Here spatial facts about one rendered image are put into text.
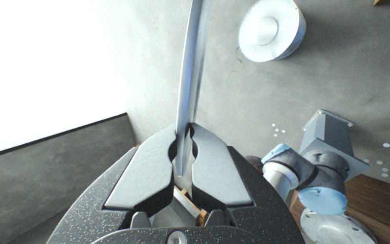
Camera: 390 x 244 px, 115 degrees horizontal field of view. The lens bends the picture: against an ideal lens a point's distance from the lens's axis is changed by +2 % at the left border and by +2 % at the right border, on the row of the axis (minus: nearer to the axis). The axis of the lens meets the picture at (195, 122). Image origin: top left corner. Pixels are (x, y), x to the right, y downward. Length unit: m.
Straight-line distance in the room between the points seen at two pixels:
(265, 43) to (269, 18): 0.11
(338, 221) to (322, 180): 0.50
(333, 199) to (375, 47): 0.80
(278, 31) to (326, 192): 0.70
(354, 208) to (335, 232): 0.17
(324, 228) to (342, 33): 1.06
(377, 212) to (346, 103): 0.56
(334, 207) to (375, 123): 0.70
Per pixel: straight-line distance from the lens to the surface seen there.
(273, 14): 0.89
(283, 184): 0.53
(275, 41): 0.87
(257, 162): 1.39
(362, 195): 1.20
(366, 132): 1.24
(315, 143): 0.76
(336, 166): 0.74
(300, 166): 0.60
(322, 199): 0.62
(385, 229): 1.14
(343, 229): 1.13
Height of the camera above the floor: 1.13
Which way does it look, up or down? 40 degrees down
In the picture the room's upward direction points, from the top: 117 degrees counter-clockwise
